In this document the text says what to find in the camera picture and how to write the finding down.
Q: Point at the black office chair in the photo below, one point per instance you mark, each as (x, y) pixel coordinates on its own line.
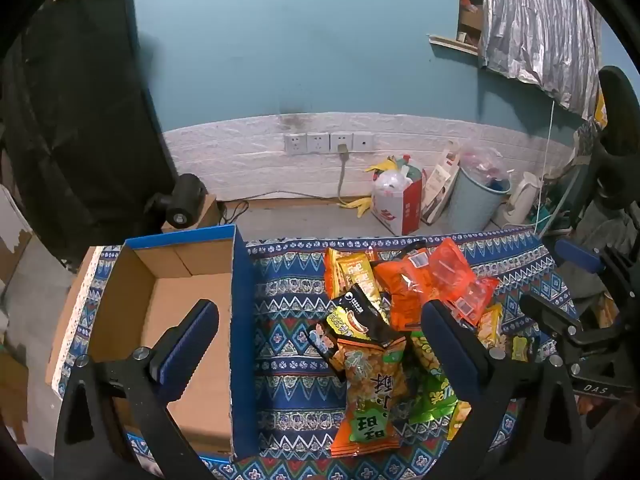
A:
(615, 160)

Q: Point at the banana peel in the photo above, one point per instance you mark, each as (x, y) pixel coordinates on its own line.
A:
(382, 165)
(359, 206)

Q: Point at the blue-sided cardboard box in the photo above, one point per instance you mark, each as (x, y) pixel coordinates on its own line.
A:
(195, 285)

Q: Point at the wooden window ledge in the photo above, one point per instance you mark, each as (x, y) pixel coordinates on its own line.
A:
(452, 43)

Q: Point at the white door with peeling paint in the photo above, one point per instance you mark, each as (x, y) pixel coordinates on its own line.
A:
(12, 220)

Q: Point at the silver foil curtain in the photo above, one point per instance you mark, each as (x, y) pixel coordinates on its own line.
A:
(540, 30)

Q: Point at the white and brown paper bag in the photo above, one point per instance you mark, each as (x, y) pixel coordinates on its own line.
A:
(440, 185)

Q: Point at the red and white carton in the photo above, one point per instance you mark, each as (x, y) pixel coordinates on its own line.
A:
(400, 210)

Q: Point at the black spotlight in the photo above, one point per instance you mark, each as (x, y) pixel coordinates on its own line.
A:
(182, 202)

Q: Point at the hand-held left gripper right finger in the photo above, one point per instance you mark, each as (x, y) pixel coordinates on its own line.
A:
(436, 332)

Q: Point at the white electric kettle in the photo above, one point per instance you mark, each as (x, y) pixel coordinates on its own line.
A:
(522, 200)

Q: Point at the pile of snack packets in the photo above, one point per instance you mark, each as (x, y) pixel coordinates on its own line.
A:
(365, 385)

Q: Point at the white plastic bag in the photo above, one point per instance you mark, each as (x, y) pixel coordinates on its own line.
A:
(392, 183)

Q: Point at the blue patterned blanket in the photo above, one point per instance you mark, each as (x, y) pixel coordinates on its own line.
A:
(290, 310)

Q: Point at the orange-red snack bag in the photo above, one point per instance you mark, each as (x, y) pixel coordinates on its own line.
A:
(400, 300)

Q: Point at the white wall socket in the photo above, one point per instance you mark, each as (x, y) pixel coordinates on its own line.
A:
(340, 140)
(295, 143)
(317, 142)
(363, 141)

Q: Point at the pink plastic bin liner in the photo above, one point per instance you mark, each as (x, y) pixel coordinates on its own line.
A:
(480, 160)

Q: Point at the light blue trash bin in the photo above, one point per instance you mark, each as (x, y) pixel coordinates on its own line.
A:
(472, 207)

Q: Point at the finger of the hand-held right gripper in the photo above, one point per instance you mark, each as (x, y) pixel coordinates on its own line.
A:
(545, 310)
(575, 255)

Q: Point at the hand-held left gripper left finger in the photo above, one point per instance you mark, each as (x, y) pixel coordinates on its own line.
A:
(186, 347)

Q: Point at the black hanging cloth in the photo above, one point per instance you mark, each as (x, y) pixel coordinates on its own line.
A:
(75, 110)

